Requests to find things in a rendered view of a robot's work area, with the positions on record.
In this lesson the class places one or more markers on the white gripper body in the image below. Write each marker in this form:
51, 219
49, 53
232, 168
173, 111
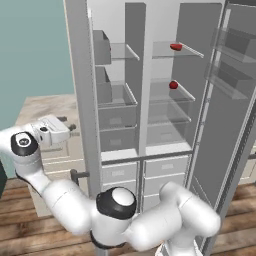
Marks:
59, 130

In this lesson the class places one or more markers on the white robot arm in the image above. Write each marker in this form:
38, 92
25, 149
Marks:
73, 206

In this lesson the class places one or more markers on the grey freezer door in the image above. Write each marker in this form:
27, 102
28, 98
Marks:
81, 83

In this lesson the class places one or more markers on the grey freezer drawer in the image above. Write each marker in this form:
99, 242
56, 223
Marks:
118, 138
117, 116

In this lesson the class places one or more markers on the grey freezer door bin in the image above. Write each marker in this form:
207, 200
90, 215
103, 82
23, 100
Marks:
102, 86
101, 46

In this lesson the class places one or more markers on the grey fridge freezer cabinet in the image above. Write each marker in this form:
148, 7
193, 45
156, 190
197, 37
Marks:
143, 110

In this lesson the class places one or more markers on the glass freezer shelf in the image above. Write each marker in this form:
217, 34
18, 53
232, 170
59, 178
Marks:
124, 51

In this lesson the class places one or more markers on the clear fridge crisper drawer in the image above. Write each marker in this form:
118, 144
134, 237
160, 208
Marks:
166, 133

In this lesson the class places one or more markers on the glass fridge shelf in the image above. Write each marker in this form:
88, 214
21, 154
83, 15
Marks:
166, 113
166, 93
166, 50

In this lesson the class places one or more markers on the red frozen steak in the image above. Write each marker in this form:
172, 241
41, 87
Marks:
176, 46

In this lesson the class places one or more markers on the grey fridge door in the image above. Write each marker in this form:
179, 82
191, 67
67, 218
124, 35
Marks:
216, 133

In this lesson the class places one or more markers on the clear fridge door bin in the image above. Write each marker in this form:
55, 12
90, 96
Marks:
238, 43
230, 78

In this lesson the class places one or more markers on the beige counter cabinet run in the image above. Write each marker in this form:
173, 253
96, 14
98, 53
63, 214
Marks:
50, 106

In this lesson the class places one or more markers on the white bottom drawer front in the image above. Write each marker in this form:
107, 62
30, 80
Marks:
119, 172
166, 166

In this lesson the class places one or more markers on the dark teal object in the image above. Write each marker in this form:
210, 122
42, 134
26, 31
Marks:
2, 178

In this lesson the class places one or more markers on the red round food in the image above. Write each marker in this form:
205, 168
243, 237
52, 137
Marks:
173, 85

